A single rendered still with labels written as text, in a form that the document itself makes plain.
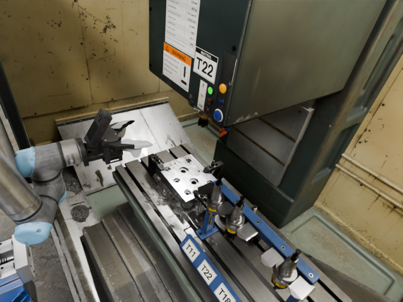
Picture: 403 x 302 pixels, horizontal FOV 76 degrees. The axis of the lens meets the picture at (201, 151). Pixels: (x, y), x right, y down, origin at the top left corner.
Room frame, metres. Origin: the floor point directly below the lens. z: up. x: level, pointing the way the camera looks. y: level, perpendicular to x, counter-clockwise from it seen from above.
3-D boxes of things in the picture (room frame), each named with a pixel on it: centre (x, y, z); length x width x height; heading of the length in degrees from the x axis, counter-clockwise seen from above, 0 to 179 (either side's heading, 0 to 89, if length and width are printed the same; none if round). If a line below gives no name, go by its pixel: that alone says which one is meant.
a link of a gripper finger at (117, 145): (0.61, 0.24, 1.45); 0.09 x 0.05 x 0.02; 92
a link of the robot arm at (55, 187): (0.49, 0.42, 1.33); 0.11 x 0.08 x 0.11; 16
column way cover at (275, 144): (1.28, -0.32, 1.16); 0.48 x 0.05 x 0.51; 42
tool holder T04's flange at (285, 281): (0.41, -0.30, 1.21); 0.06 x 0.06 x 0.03
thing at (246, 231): (0.54, -0.19, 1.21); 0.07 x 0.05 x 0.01; 132
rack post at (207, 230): (0.74, -0.08, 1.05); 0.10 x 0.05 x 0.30; 132
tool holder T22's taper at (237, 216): (0.58, -0.15, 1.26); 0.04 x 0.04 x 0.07
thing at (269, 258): (0.45, -0.26, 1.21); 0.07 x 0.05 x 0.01; 132
